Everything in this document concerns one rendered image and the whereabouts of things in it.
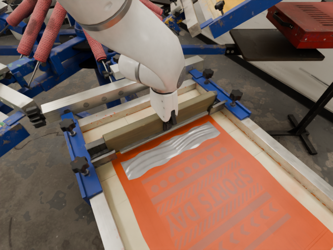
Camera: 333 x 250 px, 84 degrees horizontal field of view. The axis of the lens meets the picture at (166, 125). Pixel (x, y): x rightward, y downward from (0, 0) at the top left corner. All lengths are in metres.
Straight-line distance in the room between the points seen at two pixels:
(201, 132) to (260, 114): 1.69
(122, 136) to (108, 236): 0.25
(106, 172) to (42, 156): 1.50
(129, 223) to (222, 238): 0.24
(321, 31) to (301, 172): 0.79
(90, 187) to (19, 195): 1.44
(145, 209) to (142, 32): 0.43
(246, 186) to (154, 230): 0.29
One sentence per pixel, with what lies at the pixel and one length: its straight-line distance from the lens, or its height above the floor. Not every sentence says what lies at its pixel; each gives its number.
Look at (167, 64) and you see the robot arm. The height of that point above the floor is 1.32.
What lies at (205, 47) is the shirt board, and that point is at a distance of 1.29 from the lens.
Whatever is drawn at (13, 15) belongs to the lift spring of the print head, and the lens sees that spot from 1.38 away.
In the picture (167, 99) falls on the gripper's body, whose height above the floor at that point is 1.16.
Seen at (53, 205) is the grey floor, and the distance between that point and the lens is 1.78.
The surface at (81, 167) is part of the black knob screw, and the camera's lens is 0.53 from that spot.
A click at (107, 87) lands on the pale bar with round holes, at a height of 1.04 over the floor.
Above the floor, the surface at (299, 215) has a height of 0.95.
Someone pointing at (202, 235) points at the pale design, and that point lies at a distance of 0.54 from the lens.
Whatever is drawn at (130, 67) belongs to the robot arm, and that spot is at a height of 1.28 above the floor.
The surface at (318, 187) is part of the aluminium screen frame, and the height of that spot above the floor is 0.99.
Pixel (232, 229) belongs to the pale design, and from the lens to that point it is 0.56.
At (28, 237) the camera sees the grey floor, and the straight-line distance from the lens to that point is 1.78.
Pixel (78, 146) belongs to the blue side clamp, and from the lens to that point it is 0.65.
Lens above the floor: 1.48
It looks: 49 degrees down
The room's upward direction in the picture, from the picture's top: straight up
